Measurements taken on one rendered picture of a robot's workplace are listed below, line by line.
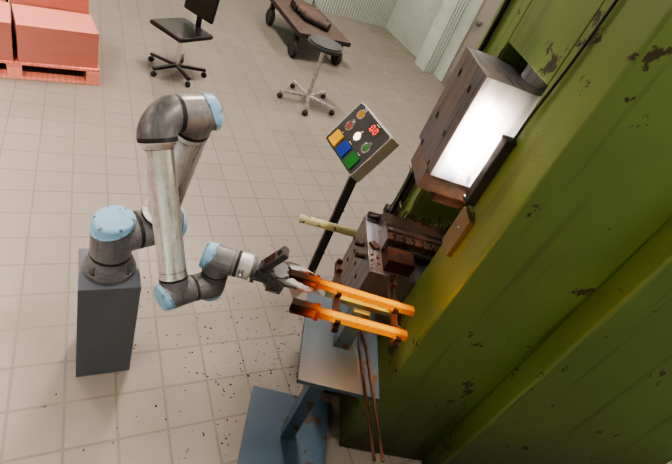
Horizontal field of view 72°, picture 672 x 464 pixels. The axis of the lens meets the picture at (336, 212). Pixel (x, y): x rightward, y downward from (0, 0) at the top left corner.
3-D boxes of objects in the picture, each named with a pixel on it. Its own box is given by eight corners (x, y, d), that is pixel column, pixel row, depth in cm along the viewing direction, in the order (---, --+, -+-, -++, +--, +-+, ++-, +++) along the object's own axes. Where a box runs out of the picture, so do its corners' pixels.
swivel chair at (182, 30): (198, 63, 485) (214, -24, 434) (212, 90, 451) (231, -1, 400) (141, 55, 455) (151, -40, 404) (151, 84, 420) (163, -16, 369)
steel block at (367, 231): (332, 335, 213) (369, 271, 188) (333, 276, 243) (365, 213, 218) (441, 360, 225) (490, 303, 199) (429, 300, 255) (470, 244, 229)
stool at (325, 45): (321, 92, 537) (342, 36, 498) (337, 122, 492) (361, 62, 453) (270, 82, 510) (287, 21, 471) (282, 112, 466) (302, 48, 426)
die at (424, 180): (416, 187, 180) (427, 167, 174) (410, 160, 196) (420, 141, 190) (510, 216, 188) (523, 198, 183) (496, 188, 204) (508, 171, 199)
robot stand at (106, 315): (75, 377, 206) (77, 290, 171) (76, 335, 220) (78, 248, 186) (129, 370, 217) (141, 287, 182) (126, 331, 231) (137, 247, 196)
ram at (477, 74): (433, 188, 164) (494, 86, 141) (418, 135, 194) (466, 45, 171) (534, 220, 172) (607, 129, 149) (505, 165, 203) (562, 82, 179)
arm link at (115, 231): (82, 241, 177) (83, 207, 166) (128, 231, 188) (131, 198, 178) (97, 269, 169) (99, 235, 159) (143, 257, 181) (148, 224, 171)
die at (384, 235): (380, 250, 200) (388, 236, 195) (377, 221, 216) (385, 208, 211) (466, 274, 209) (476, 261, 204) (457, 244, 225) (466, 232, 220)
